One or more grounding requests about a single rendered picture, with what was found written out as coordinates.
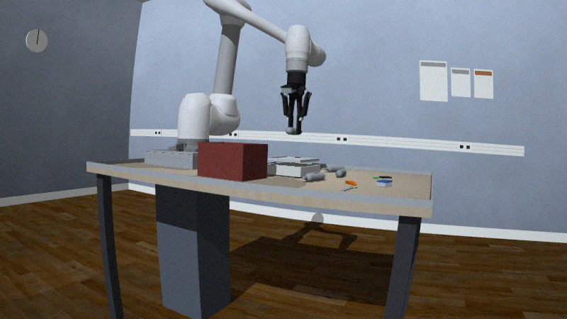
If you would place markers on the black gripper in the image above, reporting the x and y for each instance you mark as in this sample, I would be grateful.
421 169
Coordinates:
299 79

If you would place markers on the white digital scale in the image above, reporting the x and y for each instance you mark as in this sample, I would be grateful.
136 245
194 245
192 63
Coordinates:
288 167

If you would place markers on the grey gas cylinder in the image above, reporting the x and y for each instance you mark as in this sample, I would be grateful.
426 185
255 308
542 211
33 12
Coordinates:
291 131
315 176
334 168
341 172

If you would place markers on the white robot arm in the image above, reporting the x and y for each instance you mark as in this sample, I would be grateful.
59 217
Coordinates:
200 115

